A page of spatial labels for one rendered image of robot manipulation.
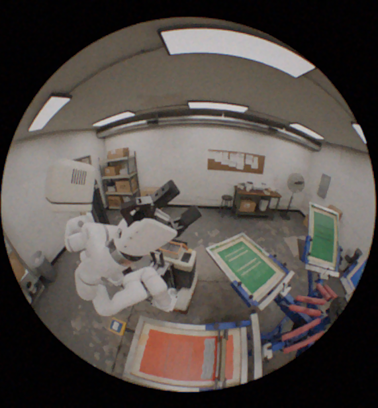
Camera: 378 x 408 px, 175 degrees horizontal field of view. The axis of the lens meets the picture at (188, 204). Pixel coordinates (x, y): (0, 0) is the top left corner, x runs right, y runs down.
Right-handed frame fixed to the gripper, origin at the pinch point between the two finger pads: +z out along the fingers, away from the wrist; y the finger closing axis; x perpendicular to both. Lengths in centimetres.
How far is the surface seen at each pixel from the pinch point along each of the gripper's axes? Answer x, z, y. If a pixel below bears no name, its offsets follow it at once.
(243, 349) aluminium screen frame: 76, -31, 66
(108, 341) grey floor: 58, -209, 66
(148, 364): 59, -85, 35
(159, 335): 39, -75, 52
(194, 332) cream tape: 46, -55, 65
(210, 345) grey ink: 60, -48, 63
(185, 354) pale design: 59, -63, 52
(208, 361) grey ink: 71, -52, 54
